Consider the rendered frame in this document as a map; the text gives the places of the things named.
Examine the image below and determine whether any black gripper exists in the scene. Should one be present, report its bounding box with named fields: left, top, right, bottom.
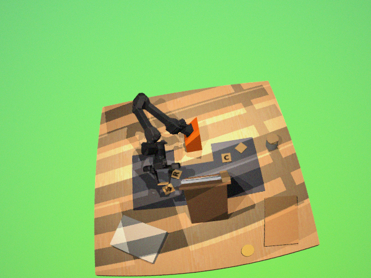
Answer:
left=143, top=153, right=180, bottom=184

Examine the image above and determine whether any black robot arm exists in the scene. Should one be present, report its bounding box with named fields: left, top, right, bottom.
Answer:
left=132, top=93, right=194, bottom=170

